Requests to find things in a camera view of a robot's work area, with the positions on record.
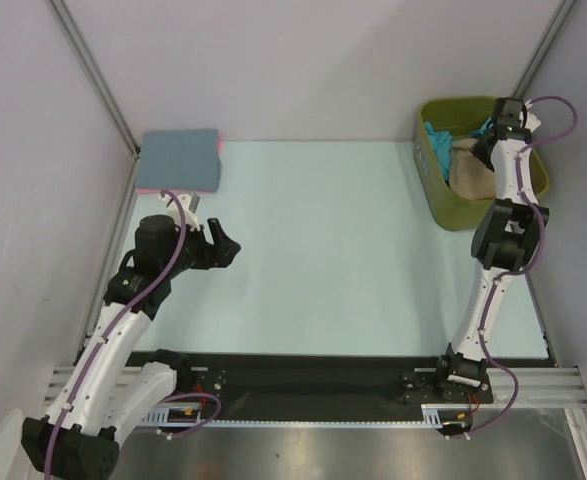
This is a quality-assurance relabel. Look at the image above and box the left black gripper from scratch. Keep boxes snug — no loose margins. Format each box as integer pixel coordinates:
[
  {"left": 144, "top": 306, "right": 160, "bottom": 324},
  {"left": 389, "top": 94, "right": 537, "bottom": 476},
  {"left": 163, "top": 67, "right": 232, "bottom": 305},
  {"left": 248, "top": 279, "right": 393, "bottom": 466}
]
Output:
[{"left": 162, "top": 218, "right": 240, "bottom": 278}]

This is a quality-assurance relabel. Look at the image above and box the beige t-shirt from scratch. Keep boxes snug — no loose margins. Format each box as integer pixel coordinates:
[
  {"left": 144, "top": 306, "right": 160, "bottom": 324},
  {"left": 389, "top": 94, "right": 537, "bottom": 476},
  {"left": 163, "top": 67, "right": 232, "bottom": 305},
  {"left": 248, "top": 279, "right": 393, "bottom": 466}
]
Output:
[{"left": 448, "top": 138, "right": 496, "bottom": 201}]

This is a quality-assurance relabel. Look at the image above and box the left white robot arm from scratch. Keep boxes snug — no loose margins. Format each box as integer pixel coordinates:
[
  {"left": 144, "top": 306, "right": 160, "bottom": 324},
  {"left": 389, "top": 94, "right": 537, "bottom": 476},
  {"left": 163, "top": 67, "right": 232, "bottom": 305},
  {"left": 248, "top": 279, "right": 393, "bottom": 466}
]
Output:
[{"left": 21, "top": 215, "right": 241, "bottom": 479}]

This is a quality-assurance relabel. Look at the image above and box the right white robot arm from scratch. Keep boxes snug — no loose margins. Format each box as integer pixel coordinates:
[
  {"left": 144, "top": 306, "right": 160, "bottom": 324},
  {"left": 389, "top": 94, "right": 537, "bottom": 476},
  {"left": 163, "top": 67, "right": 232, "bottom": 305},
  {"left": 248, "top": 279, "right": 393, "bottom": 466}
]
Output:
[{"left": 434, "top": 97, "right": 549, "bottom": 402}]

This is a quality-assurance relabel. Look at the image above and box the olive green plastic bin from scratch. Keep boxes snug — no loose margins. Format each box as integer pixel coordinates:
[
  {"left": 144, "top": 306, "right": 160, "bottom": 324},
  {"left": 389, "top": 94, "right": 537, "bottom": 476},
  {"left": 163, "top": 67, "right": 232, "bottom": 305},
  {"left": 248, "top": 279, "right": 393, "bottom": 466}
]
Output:
[{"left": 412, "top": 95, "right": 553, "bottom": 232}]

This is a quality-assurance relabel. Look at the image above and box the teal crumpled t-shirt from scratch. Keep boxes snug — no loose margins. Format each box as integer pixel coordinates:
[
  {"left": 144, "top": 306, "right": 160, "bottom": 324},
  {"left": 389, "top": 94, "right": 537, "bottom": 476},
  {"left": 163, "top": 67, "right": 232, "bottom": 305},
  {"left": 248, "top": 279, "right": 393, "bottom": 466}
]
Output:
[{"left": 424, "top": 117, "right": 497, "bottom": 181}]

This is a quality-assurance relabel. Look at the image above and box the folded grey-blue t-shirt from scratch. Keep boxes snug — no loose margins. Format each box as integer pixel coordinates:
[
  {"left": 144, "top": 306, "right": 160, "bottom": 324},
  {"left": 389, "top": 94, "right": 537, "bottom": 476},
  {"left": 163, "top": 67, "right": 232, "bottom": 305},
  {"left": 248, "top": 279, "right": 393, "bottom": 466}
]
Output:
[{"left": 136, "top": 128, "right": 224, "bottom": 194}]

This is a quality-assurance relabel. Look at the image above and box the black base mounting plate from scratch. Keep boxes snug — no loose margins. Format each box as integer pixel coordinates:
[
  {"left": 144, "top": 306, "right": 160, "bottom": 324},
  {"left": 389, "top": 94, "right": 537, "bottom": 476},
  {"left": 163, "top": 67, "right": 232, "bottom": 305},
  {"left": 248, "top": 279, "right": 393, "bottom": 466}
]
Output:
[{"left": 72, "top": 351, "right": 557, "bottom": 422}]

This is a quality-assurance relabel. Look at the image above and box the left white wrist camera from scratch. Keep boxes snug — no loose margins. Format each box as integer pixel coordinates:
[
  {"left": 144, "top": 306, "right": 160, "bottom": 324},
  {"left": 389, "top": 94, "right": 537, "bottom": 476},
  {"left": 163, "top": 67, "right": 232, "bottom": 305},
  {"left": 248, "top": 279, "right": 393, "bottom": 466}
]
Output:
[{"left": 160, "top": 192, "right": 201, "bottom": 230}]

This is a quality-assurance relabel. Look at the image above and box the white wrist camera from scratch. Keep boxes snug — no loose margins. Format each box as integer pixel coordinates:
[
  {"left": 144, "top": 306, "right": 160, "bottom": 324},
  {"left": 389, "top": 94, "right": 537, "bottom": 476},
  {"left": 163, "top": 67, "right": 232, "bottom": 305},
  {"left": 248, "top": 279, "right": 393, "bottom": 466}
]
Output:
[
  {"left": 160, "top": 192, "right": 201, "bottom": 230},
  {"left": 519, "top": 100, "right": 541, "bottom": 133}
]

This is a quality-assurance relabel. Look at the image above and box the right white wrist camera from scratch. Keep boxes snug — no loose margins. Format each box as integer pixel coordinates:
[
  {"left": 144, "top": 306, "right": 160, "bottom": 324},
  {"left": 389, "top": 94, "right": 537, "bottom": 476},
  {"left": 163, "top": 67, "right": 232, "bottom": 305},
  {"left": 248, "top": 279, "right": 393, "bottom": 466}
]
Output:
[{"left": 519, "top": 100, "right": 541, "bottom": 133}]

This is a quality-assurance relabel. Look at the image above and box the right aluminium corner post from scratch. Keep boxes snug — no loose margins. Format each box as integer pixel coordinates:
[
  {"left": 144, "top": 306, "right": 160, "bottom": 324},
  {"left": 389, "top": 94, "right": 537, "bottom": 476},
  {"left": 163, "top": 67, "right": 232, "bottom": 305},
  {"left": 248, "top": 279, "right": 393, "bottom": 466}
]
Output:
[{"left": 512, "top": 0, "right": 578, "bottom": 98}]

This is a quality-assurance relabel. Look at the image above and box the aluminium corner post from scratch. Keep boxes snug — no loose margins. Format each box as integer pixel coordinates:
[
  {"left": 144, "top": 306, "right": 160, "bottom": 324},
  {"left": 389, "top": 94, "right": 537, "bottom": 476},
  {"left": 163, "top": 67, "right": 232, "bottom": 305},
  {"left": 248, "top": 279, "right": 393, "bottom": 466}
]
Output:
[
  {"left": 512, "top": 0, "right": 578, "bottom": 98},
  {"left": 45, "top": 0, "right": 140, "bottom": 159}
]

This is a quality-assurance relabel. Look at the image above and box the left white cable duct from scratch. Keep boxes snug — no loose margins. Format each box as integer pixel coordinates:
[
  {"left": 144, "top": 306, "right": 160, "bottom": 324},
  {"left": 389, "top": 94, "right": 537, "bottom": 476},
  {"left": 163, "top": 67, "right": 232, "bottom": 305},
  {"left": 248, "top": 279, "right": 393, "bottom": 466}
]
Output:
[{"left": 139, "top": 403, "right": 215, "bottom": 428}]

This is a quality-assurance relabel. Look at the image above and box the white cable duct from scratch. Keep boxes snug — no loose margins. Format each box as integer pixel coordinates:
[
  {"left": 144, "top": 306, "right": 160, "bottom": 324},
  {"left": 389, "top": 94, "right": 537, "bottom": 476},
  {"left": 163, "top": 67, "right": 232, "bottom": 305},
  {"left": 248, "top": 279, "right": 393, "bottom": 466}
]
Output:
[
  {"left": 139, "top": 403, "right": 215, "bottom": 428},
  {"left": 421, "top": 404, "right": 473, "bottom": 428}
]

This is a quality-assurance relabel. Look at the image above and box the aluminium extrusion rail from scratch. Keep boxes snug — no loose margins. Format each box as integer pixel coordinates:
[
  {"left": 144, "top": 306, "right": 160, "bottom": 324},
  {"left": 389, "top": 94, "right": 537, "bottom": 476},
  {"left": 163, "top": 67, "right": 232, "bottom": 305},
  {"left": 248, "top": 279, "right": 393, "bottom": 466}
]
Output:
[{"left": 42, "top": 364, "right": 587, "bottom": 409}]

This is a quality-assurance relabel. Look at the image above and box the left aluminium corner post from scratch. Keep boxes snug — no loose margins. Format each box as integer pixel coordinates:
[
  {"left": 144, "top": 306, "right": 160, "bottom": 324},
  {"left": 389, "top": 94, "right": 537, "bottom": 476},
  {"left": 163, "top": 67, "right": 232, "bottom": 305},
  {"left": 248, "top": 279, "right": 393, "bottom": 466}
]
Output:
[{"left": 45, "top": 0, "right": 140, "bottom": 159}]

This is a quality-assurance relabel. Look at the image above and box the right white cable duct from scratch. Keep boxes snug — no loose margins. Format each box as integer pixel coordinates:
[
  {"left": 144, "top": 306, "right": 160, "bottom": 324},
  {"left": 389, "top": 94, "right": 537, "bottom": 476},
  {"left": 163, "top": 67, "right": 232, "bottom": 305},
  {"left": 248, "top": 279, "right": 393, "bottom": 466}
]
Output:
[{"left": 421, "top": 404, "right": 473, "bottom": 428}]

